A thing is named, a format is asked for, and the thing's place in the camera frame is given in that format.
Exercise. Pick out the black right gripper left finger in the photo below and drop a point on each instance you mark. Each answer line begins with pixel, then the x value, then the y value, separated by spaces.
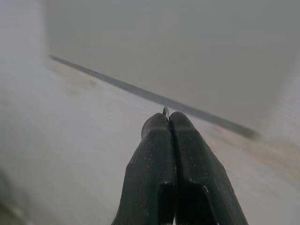
pixel 152 164

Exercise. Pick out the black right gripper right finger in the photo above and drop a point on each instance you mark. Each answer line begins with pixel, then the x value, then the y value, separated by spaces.
pixel 194 168

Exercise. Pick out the grey wall board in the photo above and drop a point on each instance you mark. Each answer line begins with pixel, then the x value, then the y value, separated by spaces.
pixel 164 47

